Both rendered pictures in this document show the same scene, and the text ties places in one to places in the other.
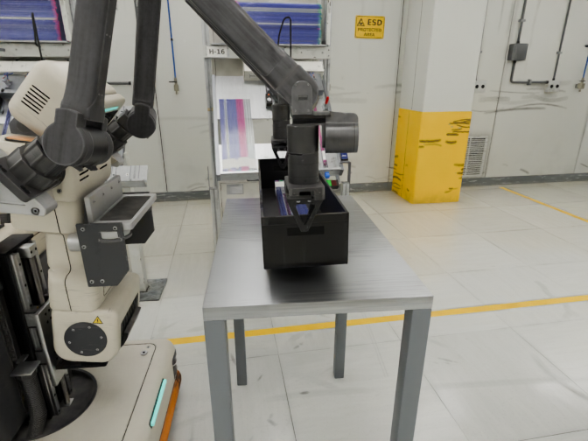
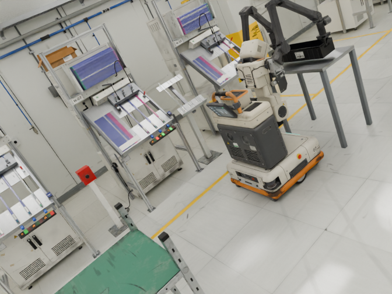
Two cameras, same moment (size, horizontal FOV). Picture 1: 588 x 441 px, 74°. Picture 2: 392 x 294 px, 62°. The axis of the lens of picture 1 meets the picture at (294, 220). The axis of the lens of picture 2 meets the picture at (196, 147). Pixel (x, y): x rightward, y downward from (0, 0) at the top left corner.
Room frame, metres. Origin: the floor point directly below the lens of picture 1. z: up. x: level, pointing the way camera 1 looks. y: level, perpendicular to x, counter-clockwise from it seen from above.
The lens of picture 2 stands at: (-1.41, 2.09, 1.72)
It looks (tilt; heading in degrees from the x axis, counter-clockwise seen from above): 22 degrees down; 343
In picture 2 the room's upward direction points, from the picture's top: 27 degrees counter-clockwise
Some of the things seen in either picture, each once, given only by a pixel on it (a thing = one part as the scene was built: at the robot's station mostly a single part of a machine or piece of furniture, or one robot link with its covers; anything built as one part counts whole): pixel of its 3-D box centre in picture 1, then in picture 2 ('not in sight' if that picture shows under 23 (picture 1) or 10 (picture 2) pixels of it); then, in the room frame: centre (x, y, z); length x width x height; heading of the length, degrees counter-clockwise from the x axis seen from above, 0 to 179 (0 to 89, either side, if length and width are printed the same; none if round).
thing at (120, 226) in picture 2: not in sight; (101, 199); (1.87, 2.23, 0.39); 0.24 x 0.24 x 0.78; 10
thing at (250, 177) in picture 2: not in sight; (247, 175); (0.87, 1.08, 0.23); 0.41 x 0.02 x 0.08; 6
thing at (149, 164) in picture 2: not in sight; (141, 160); (2.45, 1.60, 0.31); 0.70 x 0.65 x 0.62; 100
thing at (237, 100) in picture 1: (274, 167); (219, 80); (2.53, 0.13, 0.65); 1.01 x 0.73 x 1.29; 10
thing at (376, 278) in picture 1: (299, 352); (317, 97); (1.00, -0.02, 0.40); 0.70 x 0.45 x 0.80; 6
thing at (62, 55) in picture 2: not in sight; (66, 51); (2.62, 1.68, 1.82); 0.68 x 0.30 x 0.20; 100
